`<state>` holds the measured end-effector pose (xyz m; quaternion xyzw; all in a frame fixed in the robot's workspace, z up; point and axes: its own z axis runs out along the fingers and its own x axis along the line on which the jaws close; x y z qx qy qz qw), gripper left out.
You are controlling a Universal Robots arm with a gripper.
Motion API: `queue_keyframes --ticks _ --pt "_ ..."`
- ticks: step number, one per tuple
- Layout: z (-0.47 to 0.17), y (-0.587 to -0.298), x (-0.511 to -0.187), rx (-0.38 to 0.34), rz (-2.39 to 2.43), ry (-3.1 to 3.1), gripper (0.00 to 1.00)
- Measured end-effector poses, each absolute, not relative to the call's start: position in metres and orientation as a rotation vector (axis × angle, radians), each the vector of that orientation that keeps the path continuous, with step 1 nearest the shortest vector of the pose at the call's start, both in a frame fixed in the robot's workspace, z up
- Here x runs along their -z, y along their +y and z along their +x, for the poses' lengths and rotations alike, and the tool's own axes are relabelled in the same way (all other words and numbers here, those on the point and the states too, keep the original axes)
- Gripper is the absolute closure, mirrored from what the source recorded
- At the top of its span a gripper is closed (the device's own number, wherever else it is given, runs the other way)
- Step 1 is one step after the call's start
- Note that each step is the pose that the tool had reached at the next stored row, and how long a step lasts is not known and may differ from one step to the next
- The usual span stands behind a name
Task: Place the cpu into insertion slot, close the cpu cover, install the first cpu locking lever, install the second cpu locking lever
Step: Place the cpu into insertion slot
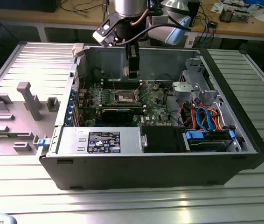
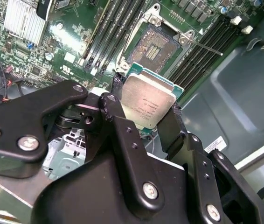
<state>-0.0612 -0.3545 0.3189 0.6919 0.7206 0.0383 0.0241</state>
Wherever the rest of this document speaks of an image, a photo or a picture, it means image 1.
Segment silver CPU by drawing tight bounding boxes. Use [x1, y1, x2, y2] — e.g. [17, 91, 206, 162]
[123, 65, 141, 79]

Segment metal socket cover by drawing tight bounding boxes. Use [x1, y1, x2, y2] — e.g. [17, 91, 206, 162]
[134, 81, 149, 102]

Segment black RAM slot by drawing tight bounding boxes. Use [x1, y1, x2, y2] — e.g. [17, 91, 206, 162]
[101, 80, 143, 84]
[101, 83, 143, 86]
[101, 87, 143, 90]
[101, 84, 143, 88]

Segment CPU socket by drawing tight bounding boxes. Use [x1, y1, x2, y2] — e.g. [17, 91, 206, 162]
[114, 90, 137, 105]

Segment upright black box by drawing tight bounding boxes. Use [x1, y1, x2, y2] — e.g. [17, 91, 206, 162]
[188, 0, 201, 28]

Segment wooden workbench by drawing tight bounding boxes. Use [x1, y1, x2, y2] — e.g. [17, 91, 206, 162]
[0, 0, 264, 44]

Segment silver metal drive cage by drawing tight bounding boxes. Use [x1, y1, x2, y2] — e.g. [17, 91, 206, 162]
[172, 57, 219, 105]

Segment green motherboard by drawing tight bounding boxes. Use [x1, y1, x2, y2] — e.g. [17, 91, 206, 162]
[76, 79, 181, 128]

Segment black graphics card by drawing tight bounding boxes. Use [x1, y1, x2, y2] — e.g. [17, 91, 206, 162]
[85, 105, 146, 124]

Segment white paper sheet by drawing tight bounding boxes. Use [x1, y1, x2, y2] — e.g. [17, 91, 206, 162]
[211, 2, 225, 14]

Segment dark metal heatsink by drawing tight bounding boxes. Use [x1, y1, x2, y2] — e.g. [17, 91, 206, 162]
[219, 6, 236, 23]

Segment flat black device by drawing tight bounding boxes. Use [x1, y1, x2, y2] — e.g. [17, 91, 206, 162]
[0, 0, 60, 13]

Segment black plastic shroud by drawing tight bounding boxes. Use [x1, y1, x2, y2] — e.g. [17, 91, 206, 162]
[140, 125, 187, 154]

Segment grey metal drive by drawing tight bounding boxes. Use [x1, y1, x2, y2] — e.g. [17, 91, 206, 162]
[233, 8, 251, 23]

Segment grey power supply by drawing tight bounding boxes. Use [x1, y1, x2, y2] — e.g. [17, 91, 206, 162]
[46, 126, 148, 157]

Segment blue box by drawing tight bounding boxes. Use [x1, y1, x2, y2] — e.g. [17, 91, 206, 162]
[243, 0, 264, 7]

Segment hard disk in blue carrier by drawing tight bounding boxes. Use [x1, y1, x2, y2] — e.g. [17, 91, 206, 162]
[183, 129, 237, 153]

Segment blue plastic latch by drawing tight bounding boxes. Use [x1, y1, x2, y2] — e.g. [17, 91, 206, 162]
[36, 137, 50, 148]

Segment black grey PC case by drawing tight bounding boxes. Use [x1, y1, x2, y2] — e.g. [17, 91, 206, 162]
[36, 44, 264, 191]

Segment grey parts rack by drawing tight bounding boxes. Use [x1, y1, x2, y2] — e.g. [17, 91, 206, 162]
[0, 81, 62, 156]

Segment copper coloured hose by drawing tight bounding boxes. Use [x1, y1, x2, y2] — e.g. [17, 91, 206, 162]
[131, 8, 149, 26]

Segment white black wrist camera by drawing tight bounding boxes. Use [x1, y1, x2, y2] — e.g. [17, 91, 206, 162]
[92, 13, 121, 49]

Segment grey USB cable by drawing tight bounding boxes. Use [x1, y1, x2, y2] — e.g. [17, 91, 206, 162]
[102, 0, 111, 19]

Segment black camera bracket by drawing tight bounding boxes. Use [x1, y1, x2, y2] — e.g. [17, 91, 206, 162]
[145, 8, 164, 17]

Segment black camera cable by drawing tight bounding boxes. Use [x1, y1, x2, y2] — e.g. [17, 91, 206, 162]
[112, 23, 192, 47]

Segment black cable white tag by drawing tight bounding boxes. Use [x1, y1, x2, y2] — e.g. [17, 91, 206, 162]
[91, 67, 106, 82]

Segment thin red wire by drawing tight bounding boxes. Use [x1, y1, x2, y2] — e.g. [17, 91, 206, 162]
[74, 75, 88, 91]

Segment thick black cable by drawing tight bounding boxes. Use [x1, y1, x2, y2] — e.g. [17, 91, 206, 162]
[164, 85, 185, 128]

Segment blue network cable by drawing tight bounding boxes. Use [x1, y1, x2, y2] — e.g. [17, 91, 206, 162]
[203, 14, 216, 49]

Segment blue flat cable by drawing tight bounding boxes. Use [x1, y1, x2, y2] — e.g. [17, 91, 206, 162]
[195, 106, 208, 131]
[204, 107, 218, 133]

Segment orange wire bundle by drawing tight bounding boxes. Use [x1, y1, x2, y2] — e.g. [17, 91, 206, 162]
[182, 104, 227, 132]

